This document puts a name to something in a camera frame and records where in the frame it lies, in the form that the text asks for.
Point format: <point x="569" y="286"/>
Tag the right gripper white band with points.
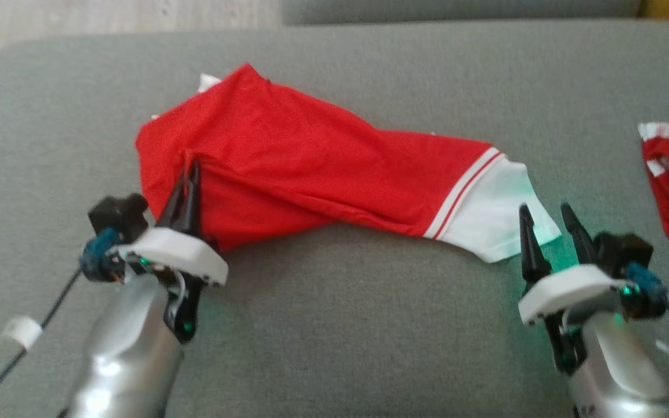
<point x="567" y="287"/>

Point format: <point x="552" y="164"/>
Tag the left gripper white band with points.
<point x="189" y="252"/>

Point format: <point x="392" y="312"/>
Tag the red white basketball jersey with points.
<point x="299" y="162"/>

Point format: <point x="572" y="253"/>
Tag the left robot arm silver white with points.
<point x="131" y="354"/>

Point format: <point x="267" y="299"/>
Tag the large grey sofa seat cushion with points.
<point x="334" y="337"/>

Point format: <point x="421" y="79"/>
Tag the grey sofa cushion with seam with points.
<point x="462" y="8"/>

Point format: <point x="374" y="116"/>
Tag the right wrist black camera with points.
<point x="625" y="249"/>

